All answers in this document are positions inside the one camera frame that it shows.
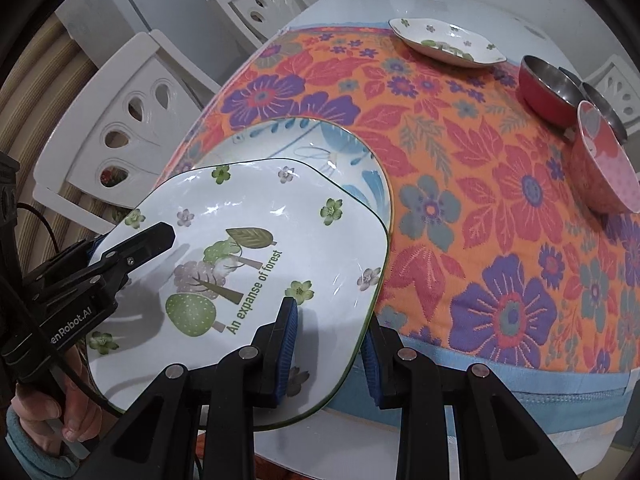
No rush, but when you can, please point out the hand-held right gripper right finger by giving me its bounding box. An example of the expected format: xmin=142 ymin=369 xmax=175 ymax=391
xmin=362 ymin=327 xmax=581 ymax=480

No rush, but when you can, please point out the blue steel bowl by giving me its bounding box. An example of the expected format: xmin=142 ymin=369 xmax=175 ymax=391
xmin=559 ymin=66 xmax=628 ymax=143

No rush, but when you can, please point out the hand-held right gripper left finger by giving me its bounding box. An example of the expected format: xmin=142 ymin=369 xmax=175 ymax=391
xmin=75 ymin=296 xmax=301 ymax=480

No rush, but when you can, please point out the person's left forearm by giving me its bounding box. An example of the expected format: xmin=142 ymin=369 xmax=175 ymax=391
xmin=5 ymin=405 xmax=81 ymax=480

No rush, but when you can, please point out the pink bowl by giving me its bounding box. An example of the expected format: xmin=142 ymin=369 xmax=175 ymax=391
xmin=570 ymin=101 xmax=640 ymax=213

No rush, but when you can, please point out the beige ribbed panel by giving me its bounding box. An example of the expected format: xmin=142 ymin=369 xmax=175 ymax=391
xmin=0 ymin=10 xmax=101 ymax=161

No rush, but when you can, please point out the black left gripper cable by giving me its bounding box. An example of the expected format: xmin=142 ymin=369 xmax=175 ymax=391
xmin=15 ymin=202 xmax=126 ymax=416

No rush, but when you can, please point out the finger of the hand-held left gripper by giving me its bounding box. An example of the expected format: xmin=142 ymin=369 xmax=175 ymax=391
xmin=44 ymin=239 xmax=108 ymax=274
xmin=22 ymin=221 xmax=177 ymax=327

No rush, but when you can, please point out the white chair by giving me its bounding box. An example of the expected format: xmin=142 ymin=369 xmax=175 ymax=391
xmin=582 ymin=55 xmax=640 ymax=136
xmin=206 ymin=0 xmax=308 ymax=53
xmin=32 ymin=30 xmax=223 ymax=221

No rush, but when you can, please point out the large square forest print plate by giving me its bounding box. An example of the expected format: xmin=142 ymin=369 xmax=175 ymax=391
xmin=85 ymin=158 xmax=391 ymax=431

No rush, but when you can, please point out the round blue print plate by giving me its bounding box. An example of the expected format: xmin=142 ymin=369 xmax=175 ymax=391
xmin=192 ymin=116 xmax=393 ymax=261

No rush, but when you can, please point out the floral orange tablecloth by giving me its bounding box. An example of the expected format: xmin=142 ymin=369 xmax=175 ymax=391
xmin=152 ymin=22 xmax=640 ymax=433

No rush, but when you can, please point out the small square forest print plate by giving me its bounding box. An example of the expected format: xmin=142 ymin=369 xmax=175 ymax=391
xmin=389 ymin=17 xmax=507 ymax=68

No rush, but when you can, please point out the red steel bowl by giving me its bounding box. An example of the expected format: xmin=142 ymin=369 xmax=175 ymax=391
xmin=518 ymin=55 xmax=583 ymax=128

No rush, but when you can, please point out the person's left hand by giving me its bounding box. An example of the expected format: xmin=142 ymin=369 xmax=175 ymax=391
xmin=10 ymin=344 xmax=104 ymax=457

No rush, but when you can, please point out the white cabinet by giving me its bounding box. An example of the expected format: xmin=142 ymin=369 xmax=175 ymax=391
xmin=55 ymin=0 xmax=156 ymax=68

